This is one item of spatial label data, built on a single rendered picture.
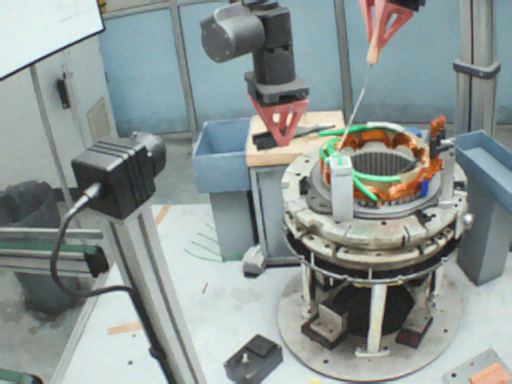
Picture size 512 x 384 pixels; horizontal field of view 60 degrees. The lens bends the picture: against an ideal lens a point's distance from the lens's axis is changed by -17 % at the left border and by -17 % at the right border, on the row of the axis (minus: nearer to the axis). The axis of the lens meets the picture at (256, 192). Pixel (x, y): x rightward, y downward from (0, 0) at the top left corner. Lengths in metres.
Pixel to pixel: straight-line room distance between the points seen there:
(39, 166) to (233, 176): 2.33
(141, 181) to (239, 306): 0.77
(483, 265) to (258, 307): 0.49
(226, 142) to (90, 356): 0.58
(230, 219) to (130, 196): 0.81
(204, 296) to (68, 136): 2.05
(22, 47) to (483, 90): 1.26
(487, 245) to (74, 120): 2.42
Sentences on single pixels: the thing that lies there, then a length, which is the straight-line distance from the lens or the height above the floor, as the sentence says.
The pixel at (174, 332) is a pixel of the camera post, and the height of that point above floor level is 1.23.
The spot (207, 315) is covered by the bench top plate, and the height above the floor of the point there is 0.78.
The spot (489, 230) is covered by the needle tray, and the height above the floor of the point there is 0.94.
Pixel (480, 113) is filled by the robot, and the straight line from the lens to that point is 1.22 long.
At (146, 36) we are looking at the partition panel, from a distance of 3.26.
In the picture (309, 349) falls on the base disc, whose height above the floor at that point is 0.80.
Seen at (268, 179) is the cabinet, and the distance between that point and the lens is 1.04.
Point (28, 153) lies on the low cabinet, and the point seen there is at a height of 0.38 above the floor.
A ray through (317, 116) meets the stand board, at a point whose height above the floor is 1.07.
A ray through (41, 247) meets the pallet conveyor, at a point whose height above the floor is 0.76.
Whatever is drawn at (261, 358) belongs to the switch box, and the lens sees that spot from 0.92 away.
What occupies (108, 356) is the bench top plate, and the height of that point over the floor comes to 0.78.
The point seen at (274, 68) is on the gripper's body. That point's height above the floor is 1.32.
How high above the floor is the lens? 1.53
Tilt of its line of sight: 32 degrees down
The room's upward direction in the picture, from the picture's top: 8 degrees counter-clockwise
